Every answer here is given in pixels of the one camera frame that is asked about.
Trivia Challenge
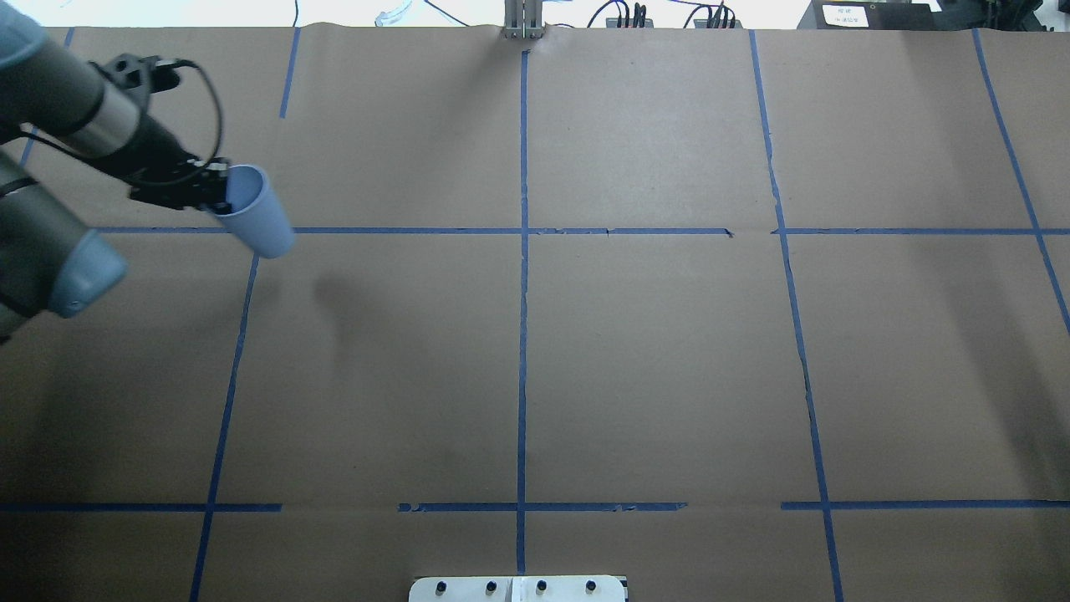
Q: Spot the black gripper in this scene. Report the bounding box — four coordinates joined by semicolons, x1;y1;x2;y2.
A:
110;117;233;216

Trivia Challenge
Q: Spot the blue ribbed plastic cup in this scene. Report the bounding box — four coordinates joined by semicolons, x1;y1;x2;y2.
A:
207;165;295;258

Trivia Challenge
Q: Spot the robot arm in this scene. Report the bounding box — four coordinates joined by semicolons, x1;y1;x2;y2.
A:
3;3;234;340

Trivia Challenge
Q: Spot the black power strip left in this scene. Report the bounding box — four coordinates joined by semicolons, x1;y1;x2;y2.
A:
596;1;654;29

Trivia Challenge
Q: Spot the black power strip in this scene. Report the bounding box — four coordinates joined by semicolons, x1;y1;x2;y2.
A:
685;3;742;29
596;1;654;29

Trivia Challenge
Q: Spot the black power strip right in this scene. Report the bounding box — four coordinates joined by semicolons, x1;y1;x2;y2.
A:
685;3;742;29

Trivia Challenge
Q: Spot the black box with label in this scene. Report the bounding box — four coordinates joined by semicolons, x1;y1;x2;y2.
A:
797;1;941;31

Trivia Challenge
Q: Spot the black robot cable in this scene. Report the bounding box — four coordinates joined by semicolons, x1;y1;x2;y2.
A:
125;59;227;186

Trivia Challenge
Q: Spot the aluminium frame post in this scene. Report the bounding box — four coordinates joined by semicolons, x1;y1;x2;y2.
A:
502;0;545;38

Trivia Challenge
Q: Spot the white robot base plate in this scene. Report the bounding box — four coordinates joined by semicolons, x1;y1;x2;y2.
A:
408;574;629;601

